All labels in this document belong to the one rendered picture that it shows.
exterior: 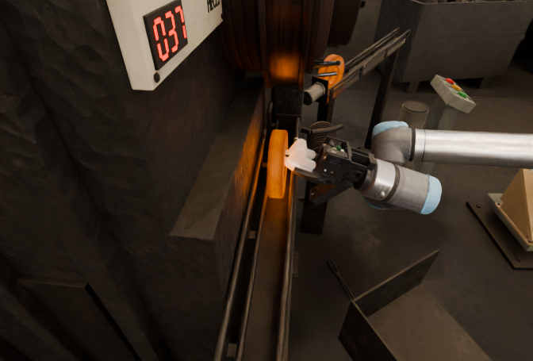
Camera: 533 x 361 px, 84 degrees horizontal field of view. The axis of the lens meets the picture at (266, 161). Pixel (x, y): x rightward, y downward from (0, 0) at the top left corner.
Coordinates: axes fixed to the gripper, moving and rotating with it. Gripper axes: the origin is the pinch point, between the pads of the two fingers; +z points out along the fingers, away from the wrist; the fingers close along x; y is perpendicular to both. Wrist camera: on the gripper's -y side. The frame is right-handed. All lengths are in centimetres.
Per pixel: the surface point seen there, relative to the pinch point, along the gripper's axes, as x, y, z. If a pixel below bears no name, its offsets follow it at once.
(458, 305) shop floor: -13, -54, -90
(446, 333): 27.0, -6.5, -36.1
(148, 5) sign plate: 28.4, 32.0, 18.6
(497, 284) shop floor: -24, -48, -109
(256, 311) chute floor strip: 28.4, -13.7, -2.7
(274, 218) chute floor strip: 7.8, -11.6, -3.1
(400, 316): 25.3, -8.1, -28.7
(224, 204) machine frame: 25.8, 8.6, 8.4
